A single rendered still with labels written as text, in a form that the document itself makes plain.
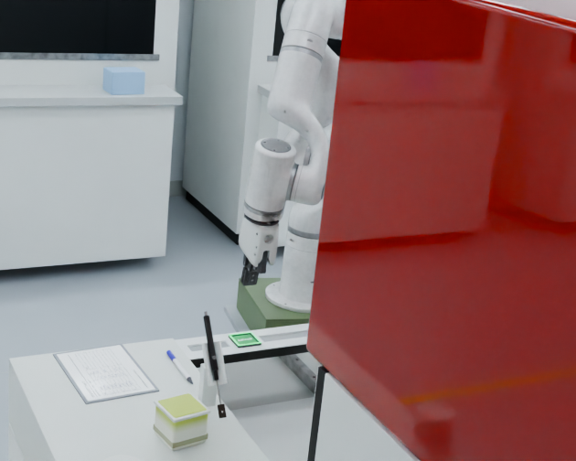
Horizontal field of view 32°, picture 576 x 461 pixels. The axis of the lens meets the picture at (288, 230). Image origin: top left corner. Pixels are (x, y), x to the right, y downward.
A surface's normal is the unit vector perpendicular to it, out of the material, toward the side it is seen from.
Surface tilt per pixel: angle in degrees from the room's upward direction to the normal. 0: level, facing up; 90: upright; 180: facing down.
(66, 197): 90
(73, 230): 90
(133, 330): 0
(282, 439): 0
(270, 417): 0
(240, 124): 90
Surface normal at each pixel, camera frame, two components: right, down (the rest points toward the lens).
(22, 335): 0.10, -0.94
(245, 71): -0.89, 0.07
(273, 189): -0.03, 0.52
